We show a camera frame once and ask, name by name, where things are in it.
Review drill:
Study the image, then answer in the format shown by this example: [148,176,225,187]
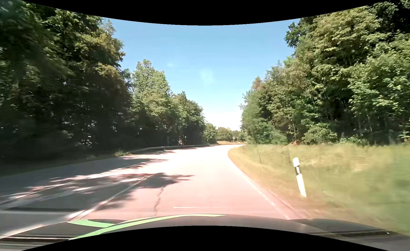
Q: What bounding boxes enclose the row of distant trees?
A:
[215,126,247,143]

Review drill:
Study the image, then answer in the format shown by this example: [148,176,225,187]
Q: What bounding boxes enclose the grey asphalt road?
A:
[0,144,301,244]

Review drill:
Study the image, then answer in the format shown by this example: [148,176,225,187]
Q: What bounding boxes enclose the car's own bonnet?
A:
[0,214,410,251]

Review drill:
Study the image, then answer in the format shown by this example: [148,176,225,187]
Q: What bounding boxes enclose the road markings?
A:
[0,153,291,244]

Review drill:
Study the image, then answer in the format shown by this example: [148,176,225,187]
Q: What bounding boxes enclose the wood of green trees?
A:
[240,0,410,146]

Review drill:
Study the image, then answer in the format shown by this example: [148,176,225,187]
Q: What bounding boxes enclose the dry grass verge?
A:
[228,139,410,241]

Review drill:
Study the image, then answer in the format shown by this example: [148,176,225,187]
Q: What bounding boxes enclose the wood of dark trees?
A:
[0,0,218,164]

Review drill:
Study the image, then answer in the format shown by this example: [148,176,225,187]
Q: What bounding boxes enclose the grey metal guard rail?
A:
[123,144,219,156]

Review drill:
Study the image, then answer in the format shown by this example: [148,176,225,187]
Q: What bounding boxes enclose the white black marker post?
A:
[292,157,307,198]

